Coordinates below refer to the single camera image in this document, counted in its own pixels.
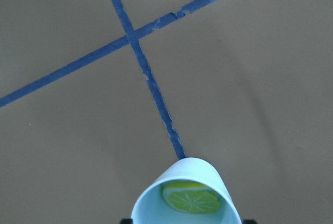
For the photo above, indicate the yellow lemon slice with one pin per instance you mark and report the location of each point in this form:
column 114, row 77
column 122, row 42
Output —
column 190, row 197

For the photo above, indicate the light blue paper cup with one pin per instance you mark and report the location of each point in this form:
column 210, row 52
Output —
column 151, row 208

